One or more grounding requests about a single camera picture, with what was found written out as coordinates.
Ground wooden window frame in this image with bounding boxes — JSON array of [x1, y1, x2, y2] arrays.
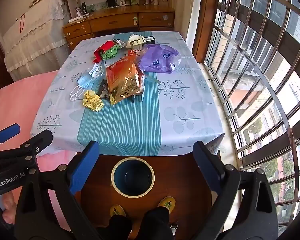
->
[[192, 0, 220, 63]]

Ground person's left leg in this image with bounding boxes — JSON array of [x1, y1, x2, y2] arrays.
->
[[97, 215, 134, 240]]

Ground yellow crumpled paper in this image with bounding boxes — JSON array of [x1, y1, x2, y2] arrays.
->
[[82, 91, 104, 112]]

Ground cream cardboard box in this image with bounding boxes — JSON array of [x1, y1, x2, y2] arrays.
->
[[129, 36, 157, 50]]

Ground orange foil snack bag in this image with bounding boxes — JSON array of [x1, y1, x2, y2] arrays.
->
[[105, 55, 145, 105]]

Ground yellow knitted slipper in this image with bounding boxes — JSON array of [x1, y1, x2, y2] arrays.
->
[[157, 196, 177, 212], [109, 204, 127, 218]]

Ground pink blanket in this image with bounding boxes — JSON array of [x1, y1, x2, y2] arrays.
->
[[0, 70, 83, 233]]

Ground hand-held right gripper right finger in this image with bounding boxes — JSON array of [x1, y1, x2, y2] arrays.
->
[[192, 141, 279, 240]]

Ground dark printed packet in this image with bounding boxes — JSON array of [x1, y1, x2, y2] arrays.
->
[[97, 79, 110, 101]]

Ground blue bin with cream rim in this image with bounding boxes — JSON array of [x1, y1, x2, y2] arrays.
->
[[111, 157, 155, 197]]

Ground purple plastic bag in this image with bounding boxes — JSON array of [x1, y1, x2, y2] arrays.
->
[[138, 44, 182, 74]]

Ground clear wrapper with white label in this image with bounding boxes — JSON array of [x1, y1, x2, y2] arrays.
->
[[86, 63, 103, 78]]

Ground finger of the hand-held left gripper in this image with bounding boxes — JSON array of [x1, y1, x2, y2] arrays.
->
[[0, 124, 21, 152], [0, 129, 53, 173]]

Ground metal window grille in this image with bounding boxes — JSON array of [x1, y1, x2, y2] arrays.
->
[[205, 0, 300, 230]]

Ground printed blue tablecloth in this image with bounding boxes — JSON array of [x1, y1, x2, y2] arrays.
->
[[30, 31, 225, 157]]

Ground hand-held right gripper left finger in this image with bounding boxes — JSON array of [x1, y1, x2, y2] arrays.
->
[[14, 140, 108, 240]]

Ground white lace furniture cover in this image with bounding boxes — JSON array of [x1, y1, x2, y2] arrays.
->
[[2, 0, 70, 80]]

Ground red paper envelope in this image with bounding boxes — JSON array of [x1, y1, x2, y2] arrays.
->
[[94, 41, 115, 63]]

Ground blue face mask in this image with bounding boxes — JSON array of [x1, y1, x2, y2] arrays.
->
[[69, 69, 95, 100]]

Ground person's left hand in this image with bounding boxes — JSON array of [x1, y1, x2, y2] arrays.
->
[[0, 191, 18, 224]]

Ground wooden sideboard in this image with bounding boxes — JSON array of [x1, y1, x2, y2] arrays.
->
[[62, 5, 176, 52]]

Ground green paper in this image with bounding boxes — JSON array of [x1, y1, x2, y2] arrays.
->
[[101, 45, 123, 60]]

